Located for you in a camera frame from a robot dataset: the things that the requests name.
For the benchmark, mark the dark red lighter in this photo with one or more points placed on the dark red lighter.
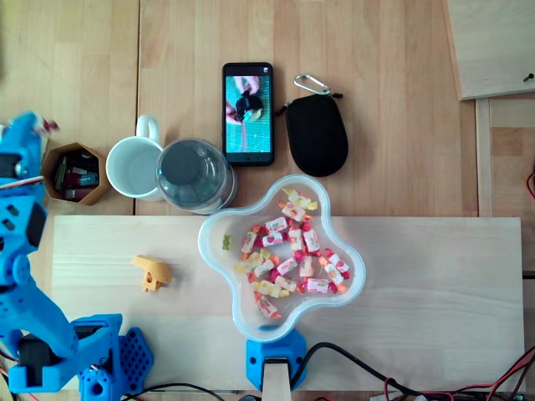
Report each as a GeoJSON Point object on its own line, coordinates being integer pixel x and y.
{"type": "Point", "coordinates": [79, 194]}

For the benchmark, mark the black smartphone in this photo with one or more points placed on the black smartphone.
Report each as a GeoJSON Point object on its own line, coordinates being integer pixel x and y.
{"type": "Point", "coordinates": [247, 113]}

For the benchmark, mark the clear Haribo candy tub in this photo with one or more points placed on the clear Haribo candy tub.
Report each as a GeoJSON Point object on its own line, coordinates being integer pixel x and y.
{"type": "Point", "coordinates": [217, 234]}

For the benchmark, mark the white ceramic mug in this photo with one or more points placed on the white ceramic mug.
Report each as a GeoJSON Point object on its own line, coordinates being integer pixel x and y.
{"type": "Point", "coordinates": [129, 167]}

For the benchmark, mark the silver carabiner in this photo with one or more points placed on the silver carabiner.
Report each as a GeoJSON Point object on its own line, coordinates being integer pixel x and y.
{"type": "Point", "coordinates": [311, 86]}

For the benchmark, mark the pale plywood panel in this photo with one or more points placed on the pale plywood panel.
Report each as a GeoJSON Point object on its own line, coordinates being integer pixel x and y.
{"type": "Point", "coordinates": [493, 46]}

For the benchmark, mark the green lighter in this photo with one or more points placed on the green lighter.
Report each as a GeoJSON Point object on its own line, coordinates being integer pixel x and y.
{"type": "Point", "coordinates": [60, 173]}

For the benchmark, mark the light wooden board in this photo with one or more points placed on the light wooden board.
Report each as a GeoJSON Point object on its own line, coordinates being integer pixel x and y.
{"type": "Point", "coordinates": [418, 313]}

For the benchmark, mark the blue printed post base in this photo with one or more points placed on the blue printed post base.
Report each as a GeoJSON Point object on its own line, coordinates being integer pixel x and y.
{"type": "Point", "coordinates": [257, 359]}

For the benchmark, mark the yellow gummy bear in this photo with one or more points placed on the yellow gummy bear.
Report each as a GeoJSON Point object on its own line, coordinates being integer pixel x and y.
{"type": "Point", "coordinates": [226, 243]}

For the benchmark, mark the blue 3D-printed robot arm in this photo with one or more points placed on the blue 3D-printed robot arm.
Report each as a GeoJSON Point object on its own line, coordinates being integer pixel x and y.
{"type": "Point", "coordinates": [37, 309]}

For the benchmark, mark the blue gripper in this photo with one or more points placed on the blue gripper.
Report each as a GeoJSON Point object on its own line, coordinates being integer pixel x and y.
{"type": "Point", "coordinates": [22, 133]}

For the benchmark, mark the clear jar with black lid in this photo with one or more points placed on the clear jar with black lid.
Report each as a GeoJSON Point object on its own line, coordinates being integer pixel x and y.
{"type": "Point", "coordinates": [184, 165]}

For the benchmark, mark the black zip pouch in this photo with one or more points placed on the black zip pouch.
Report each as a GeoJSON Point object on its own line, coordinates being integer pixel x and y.
{"type": "Point", "coordinates": [317, 138]}

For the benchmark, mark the black screw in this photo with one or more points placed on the black screw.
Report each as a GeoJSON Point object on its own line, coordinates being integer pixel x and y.
{"type": "Point", "coordinates": [528, 77]}

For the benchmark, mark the orange 3D-printed part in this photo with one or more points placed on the orange 3D-printed part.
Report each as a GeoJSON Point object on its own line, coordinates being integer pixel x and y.
{"type": "Point", "coordinates": [152, 269]}

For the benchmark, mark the wooden camera post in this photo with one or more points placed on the wooden camera post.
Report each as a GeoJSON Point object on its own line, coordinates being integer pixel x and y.
{"type": "Point", "coordinates": [276, 382]}

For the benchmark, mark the fruit candy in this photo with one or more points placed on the fruit candy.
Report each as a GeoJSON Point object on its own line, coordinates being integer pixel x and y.
{"type": "Point", "coordinates": [249, 241]}
{"type": "Point", "coordinates": [250, 264]}
{"type": "Point", "coordinates": [266, 306]}
{"type": "Point", "coordinates": [295, 238]}
{"type": "Point", "coordinates": [306, 266]}
{"type": "Point", "coordinates": [317, 285]}
{"type": "Point", "coordinates": [334, 275]}
{"type": "Point", "coordinates": [336, 261]}
{"type": "Point", "coordinates": [269, 288]}
{"type": "Point", "coordinates": [286, 283]}
{"type": "Point", "coordinates": [264, 268]}
{"type": "Point", "coordinates": [47, 125]}
{"type": "Point", "coordinates": [299, 197]}
{"type": "Point", "coordinates": [276, 225]}
{"type": "Point", "coordinates": [271, 239]}
{"type": "Point", "coordinates": [286, 266]}
{"type": "Point", "coordinates": [311, 240]}
{"type": "Point", "coordinates": [293, 212]}

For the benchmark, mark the hexagonal brown pen holder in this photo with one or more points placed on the hexagonal brown pen holder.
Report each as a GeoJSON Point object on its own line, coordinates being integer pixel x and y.
{"type": "Point", "coordinates": [91, 197]}

